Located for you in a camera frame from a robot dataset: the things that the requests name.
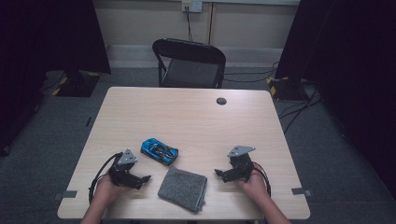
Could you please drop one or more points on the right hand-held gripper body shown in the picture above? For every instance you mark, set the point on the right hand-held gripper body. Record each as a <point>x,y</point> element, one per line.
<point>241,165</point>

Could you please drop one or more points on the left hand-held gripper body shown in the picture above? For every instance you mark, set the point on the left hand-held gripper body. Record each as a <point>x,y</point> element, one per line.
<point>123,172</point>

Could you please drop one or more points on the blue toy car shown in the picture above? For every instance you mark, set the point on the blue toy car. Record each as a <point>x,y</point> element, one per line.
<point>159,151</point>

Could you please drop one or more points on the grey cloth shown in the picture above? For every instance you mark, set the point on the grey cloth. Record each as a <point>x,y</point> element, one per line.
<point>183,189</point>

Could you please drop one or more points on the person's left hand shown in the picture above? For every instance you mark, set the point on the person's left hand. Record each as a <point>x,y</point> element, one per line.
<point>107,189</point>

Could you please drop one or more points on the person's right hand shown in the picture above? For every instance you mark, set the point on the person's right hand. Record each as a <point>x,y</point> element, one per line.
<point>255,186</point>

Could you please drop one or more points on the grey tape piece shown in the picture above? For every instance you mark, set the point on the grey tape piece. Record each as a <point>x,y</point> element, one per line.
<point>67,194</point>
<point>300,191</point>

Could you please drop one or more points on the black stand base striped tape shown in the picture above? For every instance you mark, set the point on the black stand base striped tape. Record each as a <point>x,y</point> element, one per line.
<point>77,85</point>
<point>286,88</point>

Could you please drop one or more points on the black folding chair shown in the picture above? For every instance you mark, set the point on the black folding chair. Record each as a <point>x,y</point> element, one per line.
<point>190,73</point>

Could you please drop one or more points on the black curtain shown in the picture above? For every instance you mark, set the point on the black curtain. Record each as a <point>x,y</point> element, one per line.
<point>46,37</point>
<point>348,62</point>

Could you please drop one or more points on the white wall socket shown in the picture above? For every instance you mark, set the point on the white wall socket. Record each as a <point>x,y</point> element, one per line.
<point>192,6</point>

